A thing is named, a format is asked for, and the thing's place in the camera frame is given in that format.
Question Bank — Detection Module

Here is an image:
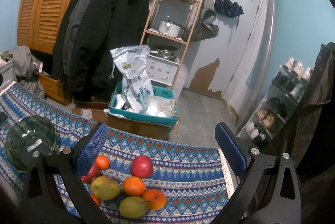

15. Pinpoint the black hanging coat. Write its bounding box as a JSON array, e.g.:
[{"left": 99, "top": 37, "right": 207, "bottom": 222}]
[{"left": 52, "top": 0, "right": 149, "bottom": 102}]

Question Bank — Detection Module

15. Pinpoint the white pot on shelf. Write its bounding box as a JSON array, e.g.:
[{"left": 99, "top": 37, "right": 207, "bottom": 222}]
[{"left": 158, "top": 20, "right": 186, "bottom": 37}]

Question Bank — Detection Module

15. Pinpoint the dark blue umbrella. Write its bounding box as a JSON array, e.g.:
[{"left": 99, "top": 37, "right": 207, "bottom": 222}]
[{"left": 214, "top": 0, "right": 244, "bottom": 29}]

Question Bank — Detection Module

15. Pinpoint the small orange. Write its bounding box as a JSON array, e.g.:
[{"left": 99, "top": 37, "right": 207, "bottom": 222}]
[{"left": 90, "top": 193, "right": 101, "bottom": 206}]

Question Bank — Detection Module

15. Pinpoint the white rice bag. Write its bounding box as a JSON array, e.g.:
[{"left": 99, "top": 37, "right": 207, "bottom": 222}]
[{"left": 110, "top": 45, "right": 153, "bottom": 113}]

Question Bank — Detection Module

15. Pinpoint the green glass plate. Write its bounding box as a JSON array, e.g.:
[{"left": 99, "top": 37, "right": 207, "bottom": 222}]
[{"left": 4, "top": 115, "right": 56, "bottom": 173}]

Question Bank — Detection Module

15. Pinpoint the grey clothes pile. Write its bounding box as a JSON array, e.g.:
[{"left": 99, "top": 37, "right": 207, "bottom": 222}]
[{"left": 1, "top": 46, "right": 46, "bottom": 99}]

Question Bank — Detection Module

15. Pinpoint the silver vertical pipe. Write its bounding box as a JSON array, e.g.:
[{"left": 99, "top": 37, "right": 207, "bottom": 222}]
[{"left": 236, "top": 0, "right": 277, "bottom": 130}]

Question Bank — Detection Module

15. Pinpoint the wooden drawer box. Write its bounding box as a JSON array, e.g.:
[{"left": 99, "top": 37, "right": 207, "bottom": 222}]
[{"left": 39, "top": 74, "right": 72, "bottom": 106}]

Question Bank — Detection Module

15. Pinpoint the large orange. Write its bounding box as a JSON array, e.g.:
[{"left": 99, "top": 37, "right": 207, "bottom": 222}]
[
  {"left": 123, "top": 176, "right": 146, "bottom": 196},
  {"left": 141, "top": 189, "right": 166, "bottom": 210}
]

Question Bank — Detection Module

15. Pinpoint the red apple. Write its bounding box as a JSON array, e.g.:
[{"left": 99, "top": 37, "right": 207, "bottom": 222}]
[
  {"left": 81, "top": 163, "right": 102, "bottom": 184},
  {"left": 131, "top": 155, "right": 153, "bottom": 178}
]

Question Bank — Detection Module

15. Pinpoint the blue patterned tablecloth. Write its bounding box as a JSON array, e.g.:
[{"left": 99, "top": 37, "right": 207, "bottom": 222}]
[{"left": 1, "top": 83, "right": 235, "bottom": 223}]

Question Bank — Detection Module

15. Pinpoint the small orange tangerine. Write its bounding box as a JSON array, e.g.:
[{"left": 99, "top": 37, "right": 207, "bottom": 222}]
[{"left": 95, "top": 155, "right": 110, "bottom": 170}]

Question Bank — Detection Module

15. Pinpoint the wooden shelf rack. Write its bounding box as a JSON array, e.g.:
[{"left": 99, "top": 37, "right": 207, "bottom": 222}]
[{"left": 140, "top": 0, "right": 204, "bottom": 89}]

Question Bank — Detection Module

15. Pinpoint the shoe rack with shoes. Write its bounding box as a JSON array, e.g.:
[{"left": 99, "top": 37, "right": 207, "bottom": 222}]
[{"left": 237, "top": 57, "right": 313, "bottom": 146}]

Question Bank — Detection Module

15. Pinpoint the brown cardboard box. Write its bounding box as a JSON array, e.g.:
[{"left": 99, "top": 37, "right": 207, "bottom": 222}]
[{"left": 107, "top": 113, "right": 169, "bottom": 141}]

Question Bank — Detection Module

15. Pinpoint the clear plastic bag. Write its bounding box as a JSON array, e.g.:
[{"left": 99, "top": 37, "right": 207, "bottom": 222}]
[{"left": 140, "top": 95, "right": 175, "bottom": 117}]

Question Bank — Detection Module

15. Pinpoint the teal storage bin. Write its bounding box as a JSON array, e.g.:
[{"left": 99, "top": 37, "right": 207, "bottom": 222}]
[{"left": 109, "top": 82, "right": 179, "bottom": 133}]

